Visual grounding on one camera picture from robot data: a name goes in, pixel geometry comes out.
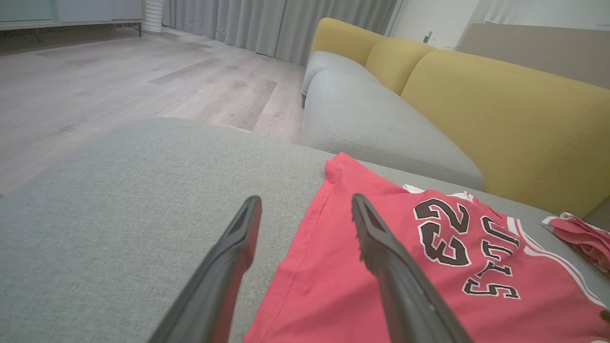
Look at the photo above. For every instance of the red white-trimmed shorts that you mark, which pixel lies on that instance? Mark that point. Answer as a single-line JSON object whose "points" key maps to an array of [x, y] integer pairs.
{"points": [[584, 236]]}

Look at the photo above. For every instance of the white ribbed column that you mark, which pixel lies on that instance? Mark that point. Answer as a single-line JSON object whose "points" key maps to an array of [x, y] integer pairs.
{"points": [[153, 14]]}

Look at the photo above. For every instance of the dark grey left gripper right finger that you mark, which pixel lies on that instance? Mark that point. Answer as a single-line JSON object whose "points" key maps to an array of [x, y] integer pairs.
{"points": [[405, 300]]}

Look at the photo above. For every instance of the small grey sofa seat cushion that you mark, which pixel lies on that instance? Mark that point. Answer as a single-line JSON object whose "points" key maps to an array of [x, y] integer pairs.
{"points": [[333, 64]]}

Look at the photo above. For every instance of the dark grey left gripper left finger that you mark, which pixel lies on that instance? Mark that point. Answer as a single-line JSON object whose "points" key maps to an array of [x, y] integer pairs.
{"points": [[219, 281]]}

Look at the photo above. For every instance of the beige flat panel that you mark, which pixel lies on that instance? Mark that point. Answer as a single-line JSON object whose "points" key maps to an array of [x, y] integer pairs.
{"points": [[548, 50]]}

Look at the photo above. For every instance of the pale low cabinet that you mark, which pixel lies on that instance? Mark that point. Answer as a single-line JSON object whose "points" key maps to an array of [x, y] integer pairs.
{"points": [[71, 12]]}

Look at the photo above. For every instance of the red basketball jersey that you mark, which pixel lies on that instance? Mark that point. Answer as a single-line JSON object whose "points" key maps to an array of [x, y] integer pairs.
{"points": [[343, 286]]}

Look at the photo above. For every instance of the large grey sofa seat cushion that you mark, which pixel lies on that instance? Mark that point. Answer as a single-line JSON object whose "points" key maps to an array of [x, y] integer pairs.
{"points": [[119, 214]]}

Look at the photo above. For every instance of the grey pleated curtain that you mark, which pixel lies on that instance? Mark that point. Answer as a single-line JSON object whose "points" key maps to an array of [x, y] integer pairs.
{"points": [[286, 24]]}

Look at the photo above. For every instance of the wide yellow sofa back cushion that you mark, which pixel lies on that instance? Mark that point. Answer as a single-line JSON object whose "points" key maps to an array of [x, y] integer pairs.
{"points": [[519, 124]]}

